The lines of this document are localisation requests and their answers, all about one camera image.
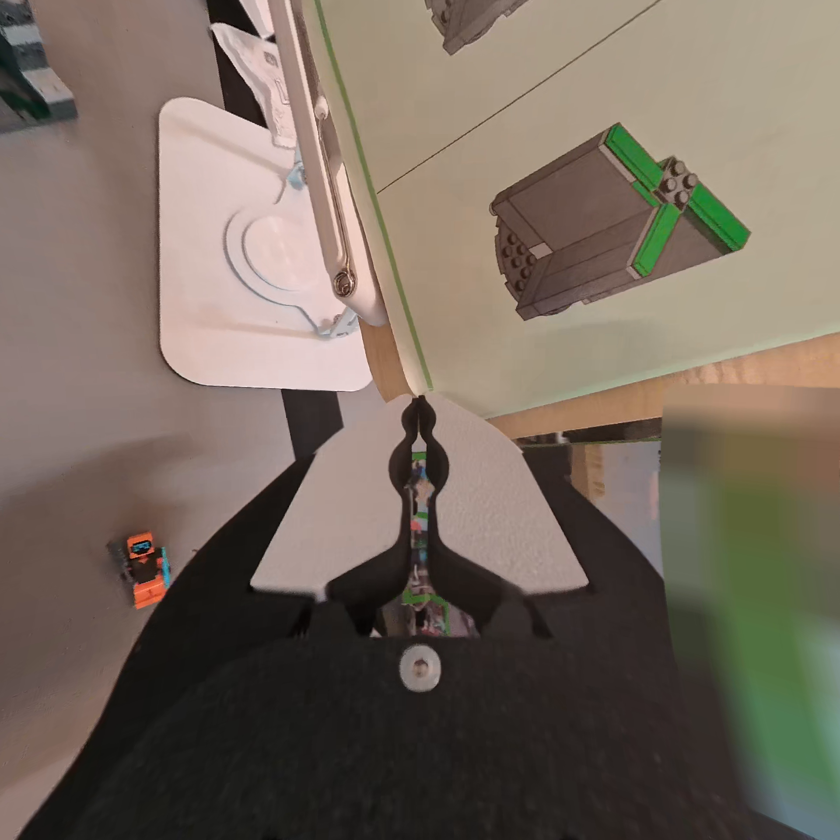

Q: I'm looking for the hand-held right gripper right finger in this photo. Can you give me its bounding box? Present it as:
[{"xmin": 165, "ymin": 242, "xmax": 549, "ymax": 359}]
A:
[{"xmin": 423, "ymin": 392, "xmax": 590, "ymax": 597}]

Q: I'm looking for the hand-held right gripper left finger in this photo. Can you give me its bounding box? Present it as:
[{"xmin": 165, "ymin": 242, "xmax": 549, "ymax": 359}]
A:
[{"xmin": 248, "ymin": 395, "xmax": 416, "ymax": 601}]

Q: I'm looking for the pale green instruction booklet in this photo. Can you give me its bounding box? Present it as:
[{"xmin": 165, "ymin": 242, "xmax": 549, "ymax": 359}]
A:
[{"xmin": 298, "ymin": 0, "xmax": 840, "ymax": 421}]

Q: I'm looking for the grey brick baseplate build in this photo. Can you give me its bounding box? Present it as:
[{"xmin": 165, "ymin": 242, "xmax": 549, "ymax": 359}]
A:
[{"xmin": 0, "ymin": 0, "xmax": 78, "ymax": 135}]

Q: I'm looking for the green toy box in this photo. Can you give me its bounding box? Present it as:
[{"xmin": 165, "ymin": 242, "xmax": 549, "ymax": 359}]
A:
[{"xmin": 377, "ymin": 453, "xmax": 476, "ymax": 639}]

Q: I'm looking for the orange brick minifigure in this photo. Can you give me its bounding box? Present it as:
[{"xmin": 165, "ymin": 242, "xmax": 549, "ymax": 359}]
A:
[{"xmin": 107, "ymin": 530, "xmax": 173, "ymax": 611}]

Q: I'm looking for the white book stand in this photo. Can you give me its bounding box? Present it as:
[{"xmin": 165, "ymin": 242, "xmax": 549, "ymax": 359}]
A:
[{"xmin": 157, "ymin": 0, "xmax": 840, "ymax": 442}]

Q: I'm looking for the printed white paper leaflet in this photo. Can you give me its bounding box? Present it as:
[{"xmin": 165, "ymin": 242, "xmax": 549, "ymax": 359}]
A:
[{"xmin": 209, "ymin": 21, "xmax": 309, "ymax": 148}]

